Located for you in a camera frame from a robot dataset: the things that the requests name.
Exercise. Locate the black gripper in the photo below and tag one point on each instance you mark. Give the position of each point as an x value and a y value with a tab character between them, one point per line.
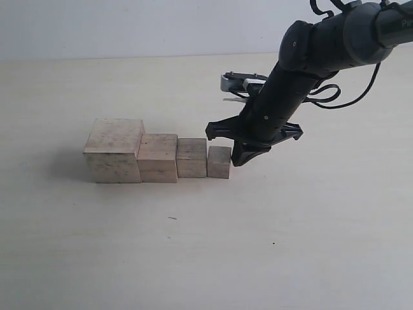
254	133

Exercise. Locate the smallest wooden cube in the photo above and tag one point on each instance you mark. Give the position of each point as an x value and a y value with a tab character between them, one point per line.
218	162

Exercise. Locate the third largest wooden cube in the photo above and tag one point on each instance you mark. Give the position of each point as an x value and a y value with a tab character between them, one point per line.
192	157

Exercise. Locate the second largest wooden cube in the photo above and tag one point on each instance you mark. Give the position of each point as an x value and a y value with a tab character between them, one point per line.
157	158

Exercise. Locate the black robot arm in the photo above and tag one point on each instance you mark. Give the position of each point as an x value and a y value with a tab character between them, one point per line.
309	55

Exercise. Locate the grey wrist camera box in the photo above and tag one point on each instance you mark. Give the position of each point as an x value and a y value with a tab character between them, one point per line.
241	82

